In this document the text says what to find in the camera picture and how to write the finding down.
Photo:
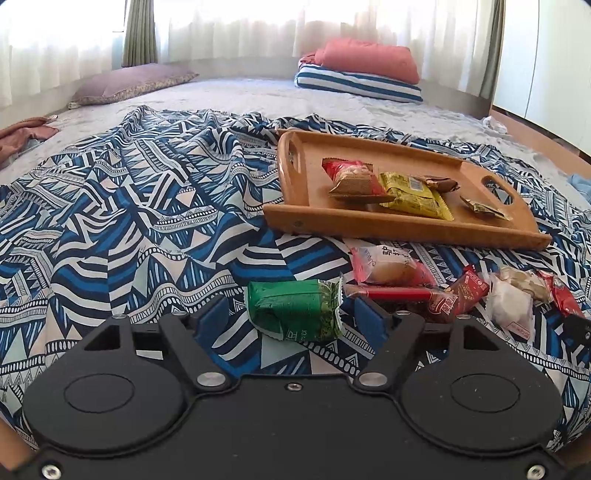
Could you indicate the green curtain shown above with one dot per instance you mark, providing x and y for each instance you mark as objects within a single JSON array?
[
  {"x": 494, "y": 46},
  {"x": 141, "y": 32}
]

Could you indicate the pink pillow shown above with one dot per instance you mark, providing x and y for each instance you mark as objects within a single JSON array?
[{"x": 369, "y": 57}]

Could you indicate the brown chocolate pie packet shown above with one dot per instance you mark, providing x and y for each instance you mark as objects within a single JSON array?
[{"x": 441, "y": 184}]

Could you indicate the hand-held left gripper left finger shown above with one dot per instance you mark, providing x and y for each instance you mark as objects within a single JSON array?
[{"x": 212, "y": 319}]

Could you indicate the small gold sachet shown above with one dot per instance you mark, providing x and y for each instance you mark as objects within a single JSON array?
[{"x": 485, "y": 208}]

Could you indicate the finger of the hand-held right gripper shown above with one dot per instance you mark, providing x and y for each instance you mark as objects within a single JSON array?
[{"x": 577, "y": 328}]

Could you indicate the white sheer curtain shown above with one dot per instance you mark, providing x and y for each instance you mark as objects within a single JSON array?
[{"x": 231, "y": 27}]

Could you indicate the blue striped pillow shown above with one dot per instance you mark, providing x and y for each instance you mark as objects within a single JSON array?
[{"x": 360, "y": 83}]

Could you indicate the pink pastry packet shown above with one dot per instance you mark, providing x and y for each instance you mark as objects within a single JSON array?
[{"x": 388, "y": 267}]

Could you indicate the yellow snack packet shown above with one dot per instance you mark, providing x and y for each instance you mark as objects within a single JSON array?
[{"x": 411, "y": 198}]

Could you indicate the clear red nut packet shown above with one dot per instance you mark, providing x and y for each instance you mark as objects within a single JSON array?
[{"x": 524, "y": 279}]

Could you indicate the white pastry packet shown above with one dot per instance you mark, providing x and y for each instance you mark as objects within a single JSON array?
[{"x": 508, "y": 304}]

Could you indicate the green snack packet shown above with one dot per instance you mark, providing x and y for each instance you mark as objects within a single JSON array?
[{"x": 295, "y": 304}]

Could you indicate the white wardrobe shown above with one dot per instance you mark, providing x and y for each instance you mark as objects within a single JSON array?
[{"x": 531, "y": 55}]

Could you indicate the reddish brown cloth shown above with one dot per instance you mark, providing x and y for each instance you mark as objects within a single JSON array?
[{"x": 23, "y": 138}]

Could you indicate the small dark red packet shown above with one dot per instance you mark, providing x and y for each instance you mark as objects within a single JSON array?
[{"x": 457, "y": 295}]

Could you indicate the purple pillow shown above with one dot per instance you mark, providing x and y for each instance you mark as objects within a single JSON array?
[{"x": 134, "y": 83}]

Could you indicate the red peanut bag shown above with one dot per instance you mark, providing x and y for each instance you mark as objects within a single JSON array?
[{"x": 351, "y": 177}]

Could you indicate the bed with grey sheet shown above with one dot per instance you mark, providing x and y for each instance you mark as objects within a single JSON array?
[{"x": 240, "y": 94}]

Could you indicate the red label sausage stick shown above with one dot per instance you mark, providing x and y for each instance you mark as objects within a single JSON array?
[{"x": 392, "y": 293}]

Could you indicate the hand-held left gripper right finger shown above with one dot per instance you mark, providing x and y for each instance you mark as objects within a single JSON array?
[{"x": 369, "y": 319}]

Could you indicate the white crumpled cloth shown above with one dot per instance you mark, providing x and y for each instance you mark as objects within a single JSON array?
[{"x": 496, "y": 124}]

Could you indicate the blue white patterned blanket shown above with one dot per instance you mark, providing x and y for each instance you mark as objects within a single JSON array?
[{"x": 115, "y": 207}]

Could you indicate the light blue cloth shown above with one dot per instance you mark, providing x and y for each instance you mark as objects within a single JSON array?
[{"x": 581, "y": 187}]

